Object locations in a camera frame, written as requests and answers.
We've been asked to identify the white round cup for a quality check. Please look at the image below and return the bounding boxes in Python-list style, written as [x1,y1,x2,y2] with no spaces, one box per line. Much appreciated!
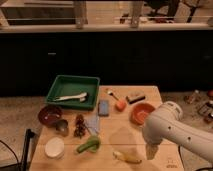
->
[44,137,65,159]

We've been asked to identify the blue sponge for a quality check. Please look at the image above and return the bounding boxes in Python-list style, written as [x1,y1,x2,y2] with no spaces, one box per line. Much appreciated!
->
[98,100,109,117]

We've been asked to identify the yellow banana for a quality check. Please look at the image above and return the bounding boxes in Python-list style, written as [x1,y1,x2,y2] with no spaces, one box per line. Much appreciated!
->
[113,151,142,164]

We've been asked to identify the green plastic tray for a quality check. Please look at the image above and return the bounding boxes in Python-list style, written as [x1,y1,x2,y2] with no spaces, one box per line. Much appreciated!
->
[46,75,100,110]

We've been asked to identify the black chair frame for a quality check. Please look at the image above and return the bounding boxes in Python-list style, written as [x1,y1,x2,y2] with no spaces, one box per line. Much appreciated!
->
[0,129,35,171]

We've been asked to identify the grey metal cup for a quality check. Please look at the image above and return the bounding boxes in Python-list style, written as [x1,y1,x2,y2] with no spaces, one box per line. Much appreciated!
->
[56,119,69,136]

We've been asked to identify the dark red grapes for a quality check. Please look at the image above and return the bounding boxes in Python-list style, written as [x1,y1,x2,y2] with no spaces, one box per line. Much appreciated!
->
[74,114,86,138]

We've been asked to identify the green cucumber toy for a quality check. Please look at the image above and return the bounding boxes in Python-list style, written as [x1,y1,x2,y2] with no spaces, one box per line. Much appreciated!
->
[76,135,101,153]

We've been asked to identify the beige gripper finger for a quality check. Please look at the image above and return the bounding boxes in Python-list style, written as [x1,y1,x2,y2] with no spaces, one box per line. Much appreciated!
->
[146,144,158,160]

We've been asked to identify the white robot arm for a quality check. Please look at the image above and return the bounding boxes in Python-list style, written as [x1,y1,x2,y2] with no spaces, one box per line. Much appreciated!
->
[142,101,213,164]

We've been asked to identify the black brush block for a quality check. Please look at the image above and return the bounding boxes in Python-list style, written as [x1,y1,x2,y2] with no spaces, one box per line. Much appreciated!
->
[126,94,145,104]

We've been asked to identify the white utensil in tray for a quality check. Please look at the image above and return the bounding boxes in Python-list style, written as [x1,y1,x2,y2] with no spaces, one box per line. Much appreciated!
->
[53,92,88,102]

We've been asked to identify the dark red bowl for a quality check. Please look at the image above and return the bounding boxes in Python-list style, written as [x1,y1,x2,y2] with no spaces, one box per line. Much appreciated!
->
[38,105,62,127]

